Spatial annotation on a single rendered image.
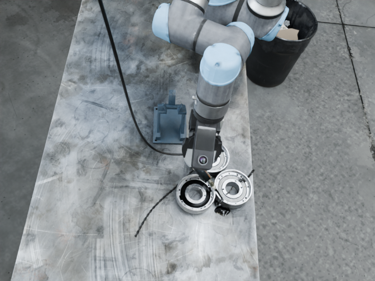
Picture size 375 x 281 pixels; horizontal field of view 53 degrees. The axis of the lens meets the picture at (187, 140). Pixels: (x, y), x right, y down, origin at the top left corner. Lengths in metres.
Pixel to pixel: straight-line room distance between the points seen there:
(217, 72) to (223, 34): 0.13
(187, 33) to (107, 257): 0.57
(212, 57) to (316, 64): 1.94
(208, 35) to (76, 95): 0.55
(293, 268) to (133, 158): 1.10
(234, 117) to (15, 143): 1.28
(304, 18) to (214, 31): 1.52
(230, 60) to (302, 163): 1.49
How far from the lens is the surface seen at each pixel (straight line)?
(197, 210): 1.00
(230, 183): 1.07
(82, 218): 1.04
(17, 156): 2.10
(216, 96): 0.76
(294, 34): 2.22
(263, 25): 1.21
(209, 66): 0.72
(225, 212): 1.05
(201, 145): 0.83
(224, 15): 1.24
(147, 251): 1.00
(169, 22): 0.84
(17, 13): 2.76
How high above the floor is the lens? 1.77
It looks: 59 degrees down
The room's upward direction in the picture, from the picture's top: 12 degrees clockwise
